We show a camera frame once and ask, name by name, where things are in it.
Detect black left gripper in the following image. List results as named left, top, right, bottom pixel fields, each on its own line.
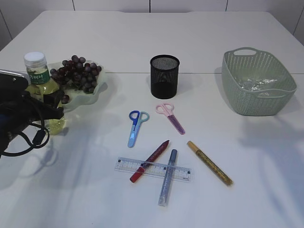
left=0, top=69, right=65, bottom=154

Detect yellow tea bottle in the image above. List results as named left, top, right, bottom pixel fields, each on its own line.
left=24, top=52, right=65, bottom=135

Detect purple artificial grape bunch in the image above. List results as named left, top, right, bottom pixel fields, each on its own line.
left=49, top=55, right=103, bottom=105

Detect clear plastic sheet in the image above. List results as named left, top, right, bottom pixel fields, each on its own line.
left=236, top=77, right=279, bottom=92

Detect green wavy glass plate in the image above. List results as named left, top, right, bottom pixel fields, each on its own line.
left=47, top=60, right=107, bottom=113

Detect clear plastic ruler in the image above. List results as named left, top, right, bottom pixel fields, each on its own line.
left=114, top=157, right=193, bottom=182

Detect black mesh pen holder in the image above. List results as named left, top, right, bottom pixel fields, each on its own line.
left=150, top=55, right=180, bottom=99

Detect red crayon pen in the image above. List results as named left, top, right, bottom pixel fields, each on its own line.
left=130, top=140, right=170, bottom=183

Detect blue glitter pen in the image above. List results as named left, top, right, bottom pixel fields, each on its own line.
left=158, top=149, right=177, bottom=207

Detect gold glitter pen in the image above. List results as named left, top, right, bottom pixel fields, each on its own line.
left=187, top=141, right=233, bottom=186

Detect green plastic woven basket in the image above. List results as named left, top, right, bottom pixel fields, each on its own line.
left=221, top=47, right=297, bottom=116

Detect blue scissors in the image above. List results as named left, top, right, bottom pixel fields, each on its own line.
left=127, top=110, right=150, bottom=148

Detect pink purple scissors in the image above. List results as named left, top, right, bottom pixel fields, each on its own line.
left=155, top=103, right=185, bottom=135

